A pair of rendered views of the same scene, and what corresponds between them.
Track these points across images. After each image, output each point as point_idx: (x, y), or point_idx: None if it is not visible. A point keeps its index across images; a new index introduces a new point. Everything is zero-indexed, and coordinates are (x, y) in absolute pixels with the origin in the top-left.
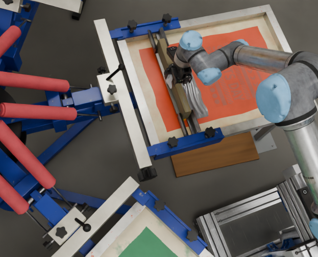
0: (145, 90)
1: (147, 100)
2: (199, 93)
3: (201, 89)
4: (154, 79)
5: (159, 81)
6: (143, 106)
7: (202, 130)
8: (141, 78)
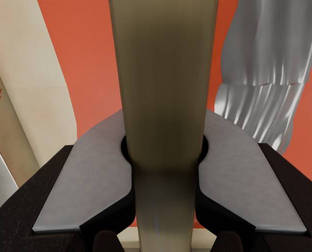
0: (26, 78)
1: (41, 128)
2: (281, 150)
3: (301, 132)
4: (83, 27)
5: (106, 47)
6: None
7: (212, 241)
8: None
